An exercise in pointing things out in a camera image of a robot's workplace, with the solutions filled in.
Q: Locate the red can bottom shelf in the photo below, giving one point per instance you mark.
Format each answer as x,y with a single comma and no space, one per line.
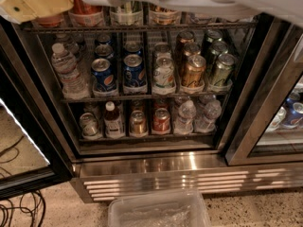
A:
161,121

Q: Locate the stainless steel fridge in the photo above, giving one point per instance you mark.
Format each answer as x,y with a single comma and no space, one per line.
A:
106,169

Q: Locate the red soda can top shelf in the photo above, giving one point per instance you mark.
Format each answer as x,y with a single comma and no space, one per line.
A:
83,14

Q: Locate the front clear water bottle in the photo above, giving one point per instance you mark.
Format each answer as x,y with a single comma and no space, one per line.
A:
74,85

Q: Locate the white green soda can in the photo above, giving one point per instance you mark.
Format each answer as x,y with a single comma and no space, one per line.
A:
163,80

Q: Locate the gold LaCroix can top shelf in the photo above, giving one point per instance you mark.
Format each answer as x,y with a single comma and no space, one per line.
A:
163,17

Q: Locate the gold can bottom shelf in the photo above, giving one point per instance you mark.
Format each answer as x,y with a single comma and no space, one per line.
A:
138,124

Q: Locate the open glass fridge door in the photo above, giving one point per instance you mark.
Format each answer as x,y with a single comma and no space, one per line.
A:
34,159

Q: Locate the middle green can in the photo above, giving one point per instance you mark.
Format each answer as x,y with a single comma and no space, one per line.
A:
214,51

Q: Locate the rear green can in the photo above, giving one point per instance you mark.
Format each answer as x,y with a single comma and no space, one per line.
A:
211,35

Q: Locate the front right Pepsi can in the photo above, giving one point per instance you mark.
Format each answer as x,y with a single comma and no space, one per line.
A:
134,75

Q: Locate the clear plastic bin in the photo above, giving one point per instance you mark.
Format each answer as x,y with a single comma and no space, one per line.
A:
168,208

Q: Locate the left bottom water bottle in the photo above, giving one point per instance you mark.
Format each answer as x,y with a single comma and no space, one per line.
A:
183,123

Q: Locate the silver can bottom shelf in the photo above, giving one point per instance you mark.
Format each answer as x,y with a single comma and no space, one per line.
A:
90,127

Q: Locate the green striped can top shelf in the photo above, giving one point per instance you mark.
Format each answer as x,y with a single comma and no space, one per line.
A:
128,14

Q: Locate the front copper can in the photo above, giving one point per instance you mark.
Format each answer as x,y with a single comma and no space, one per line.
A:
193,71

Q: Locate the front green can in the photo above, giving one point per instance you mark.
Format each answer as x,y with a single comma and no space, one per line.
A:
221,70

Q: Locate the copper can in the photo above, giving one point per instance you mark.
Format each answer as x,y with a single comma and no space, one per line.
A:
189,49
183,37
193,71

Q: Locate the right bottom water bottle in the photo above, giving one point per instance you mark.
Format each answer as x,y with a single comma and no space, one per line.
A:
206,121

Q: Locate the white blue can top shelf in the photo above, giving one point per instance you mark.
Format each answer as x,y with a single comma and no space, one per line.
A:
200,19

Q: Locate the rear copper can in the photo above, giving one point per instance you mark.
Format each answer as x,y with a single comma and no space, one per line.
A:
183,37

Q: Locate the white-capped dark drink bottle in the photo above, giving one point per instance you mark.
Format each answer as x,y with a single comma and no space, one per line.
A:
113,121

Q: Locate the Pepsi can behind right door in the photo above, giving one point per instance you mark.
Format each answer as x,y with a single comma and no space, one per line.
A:
293,116

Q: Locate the blue silver can top shelf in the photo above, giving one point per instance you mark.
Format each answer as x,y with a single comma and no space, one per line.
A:
238,20

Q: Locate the red Coca-Cola can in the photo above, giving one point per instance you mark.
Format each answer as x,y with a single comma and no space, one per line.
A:
49,21

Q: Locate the middle copper can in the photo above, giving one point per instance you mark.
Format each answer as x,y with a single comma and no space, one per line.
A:
189,49

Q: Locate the front left Pepsi can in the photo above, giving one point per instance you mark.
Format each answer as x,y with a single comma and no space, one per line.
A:
104,79

